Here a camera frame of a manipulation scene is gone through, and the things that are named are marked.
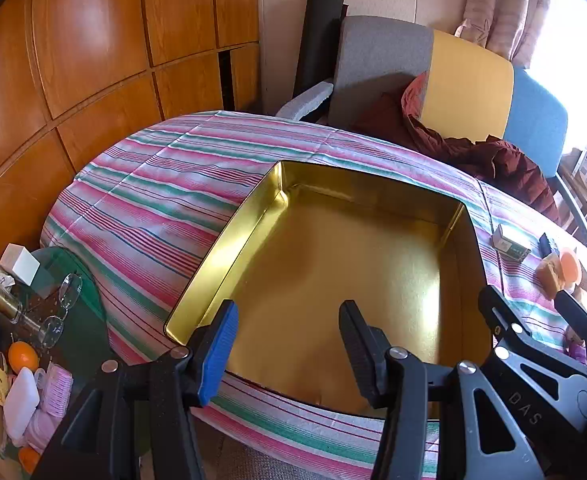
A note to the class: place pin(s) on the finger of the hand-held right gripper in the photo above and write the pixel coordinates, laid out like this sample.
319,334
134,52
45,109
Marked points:
503,317
581,320

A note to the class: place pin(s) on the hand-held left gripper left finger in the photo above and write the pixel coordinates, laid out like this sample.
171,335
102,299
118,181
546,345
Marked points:
218,350

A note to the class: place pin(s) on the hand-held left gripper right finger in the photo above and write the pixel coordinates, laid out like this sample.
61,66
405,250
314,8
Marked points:
363,355

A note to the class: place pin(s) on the small purple toy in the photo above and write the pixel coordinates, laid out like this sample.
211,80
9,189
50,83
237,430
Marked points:
575,347

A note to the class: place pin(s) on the peach silicone cup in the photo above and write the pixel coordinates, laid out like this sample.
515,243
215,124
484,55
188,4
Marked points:
571,266

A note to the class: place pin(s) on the yellow sponge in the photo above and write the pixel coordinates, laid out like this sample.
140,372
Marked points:
548,275

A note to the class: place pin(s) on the small green paper box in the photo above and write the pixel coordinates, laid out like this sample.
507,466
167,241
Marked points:
511,244

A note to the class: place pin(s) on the gold metal tin box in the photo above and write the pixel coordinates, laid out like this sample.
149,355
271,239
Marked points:
348,260

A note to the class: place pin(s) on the wooden desk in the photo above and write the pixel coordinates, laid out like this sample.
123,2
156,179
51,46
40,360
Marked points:
586,210

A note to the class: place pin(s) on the green glass side table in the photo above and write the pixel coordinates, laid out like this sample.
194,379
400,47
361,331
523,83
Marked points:
86,340

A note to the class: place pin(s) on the dark red padded jacket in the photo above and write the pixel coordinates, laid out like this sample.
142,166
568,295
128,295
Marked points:
503,160

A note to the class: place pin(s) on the clear wine glass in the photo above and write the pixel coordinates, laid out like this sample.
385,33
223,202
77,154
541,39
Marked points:
51,332
69,292

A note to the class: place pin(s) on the pink striped roll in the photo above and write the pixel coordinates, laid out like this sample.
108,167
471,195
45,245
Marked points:
57,389

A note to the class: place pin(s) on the striped pink green tablecloth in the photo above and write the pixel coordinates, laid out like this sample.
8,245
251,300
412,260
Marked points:
148,185

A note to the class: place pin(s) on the orange fruit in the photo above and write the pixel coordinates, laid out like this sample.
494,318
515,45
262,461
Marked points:
23,356

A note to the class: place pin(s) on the white plastic bottle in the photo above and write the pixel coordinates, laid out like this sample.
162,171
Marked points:
21,405

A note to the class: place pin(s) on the small white box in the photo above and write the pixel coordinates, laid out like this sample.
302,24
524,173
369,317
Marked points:
18,264

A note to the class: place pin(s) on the glass bottle with gold cap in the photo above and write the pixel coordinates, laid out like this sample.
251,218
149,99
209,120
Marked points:
1,300

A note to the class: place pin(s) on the grey yellow blue sofa chair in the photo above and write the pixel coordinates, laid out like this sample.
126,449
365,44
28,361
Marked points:
468,85

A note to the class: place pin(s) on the window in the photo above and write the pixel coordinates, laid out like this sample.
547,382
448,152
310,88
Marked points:
573,35

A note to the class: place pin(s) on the pink patterned curtain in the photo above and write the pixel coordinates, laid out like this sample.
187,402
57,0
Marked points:
503,5

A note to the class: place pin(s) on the wooden wardrobe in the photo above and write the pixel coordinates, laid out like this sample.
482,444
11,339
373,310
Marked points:
98,60

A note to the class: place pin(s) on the black rolled mat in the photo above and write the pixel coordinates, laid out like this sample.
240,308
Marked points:
316,35

